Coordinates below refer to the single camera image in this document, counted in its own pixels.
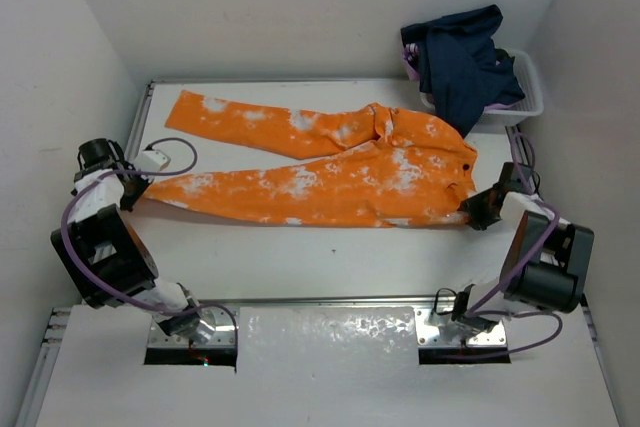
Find orange tie-dye trousers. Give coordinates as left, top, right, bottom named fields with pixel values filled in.
left=146, top=91, right=477, bottom=228

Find dark navy blue trousers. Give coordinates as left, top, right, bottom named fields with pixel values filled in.
left=400, top=4, right=526, bottom=137

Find white plastic laundry basket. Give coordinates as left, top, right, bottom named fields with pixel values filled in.
left=416, top=43, right=530, bottom=135

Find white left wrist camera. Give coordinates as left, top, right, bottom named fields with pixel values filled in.
left=132, top=148, right=171, bottom=174

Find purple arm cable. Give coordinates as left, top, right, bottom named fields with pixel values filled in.
left=439, top=131, right=564, bottom=361
left=59, top=137, right=239, bottom=348

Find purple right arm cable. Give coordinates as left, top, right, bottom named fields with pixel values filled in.
left=439, top=131, right=564, bottom=361

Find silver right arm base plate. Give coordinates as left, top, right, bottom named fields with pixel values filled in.
left=414, top=307, right=507, bottom=349

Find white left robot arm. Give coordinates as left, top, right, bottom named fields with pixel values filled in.
left=50, top=138, right=203, bottom=340

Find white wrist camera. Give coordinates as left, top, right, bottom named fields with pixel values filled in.
left=132, top=148, right=171, bottom=174
left=499, top=192, right=538, bottom=229

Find lilac garment in basket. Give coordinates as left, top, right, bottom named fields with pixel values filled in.
left=401, top=43, right=420, bottom=82

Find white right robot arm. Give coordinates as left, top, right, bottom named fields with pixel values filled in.
left=450, top=162, right=595, bottom=337

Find white front cover panel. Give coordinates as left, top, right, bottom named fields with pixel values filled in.
left=38, top=306, right=617, bottom=426

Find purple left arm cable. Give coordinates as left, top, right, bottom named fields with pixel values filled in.
left=59, top=137, right=239, bottom=348

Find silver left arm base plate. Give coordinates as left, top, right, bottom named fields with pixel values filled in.
left=147, top=307, right=237, bottom=349

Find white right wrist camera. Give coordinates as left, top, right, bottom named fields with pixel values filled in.
left=499, top=192, right=538, bottom=229

